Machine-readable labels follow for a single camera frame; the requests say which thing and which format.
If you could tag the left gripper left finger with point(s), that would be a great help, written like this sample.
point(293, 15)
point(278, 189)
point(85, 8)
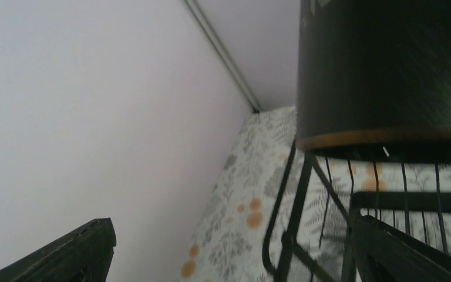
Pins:
point(84, 254)

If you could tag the left aluminium frame post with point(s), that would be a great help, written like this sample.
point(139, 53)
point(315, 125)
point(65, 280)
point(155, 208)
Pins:
point(222, 53)

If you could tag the black wire dish rack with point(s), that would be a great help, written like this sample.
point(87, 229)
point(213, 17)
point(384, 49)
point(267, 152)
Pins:
point(395, 209)

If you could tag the black mug white rim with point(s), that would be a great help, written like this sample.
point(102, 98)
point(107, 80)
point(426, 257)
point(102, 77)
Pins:
point(374, 80)

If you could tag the floral patterned tablecloth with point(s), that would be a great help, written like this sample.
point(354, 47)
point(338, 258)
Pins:
point(261, 173)

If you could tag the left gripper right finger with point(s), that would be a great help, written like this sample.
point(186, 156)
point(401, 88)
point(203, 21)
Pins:
point(383, 253)

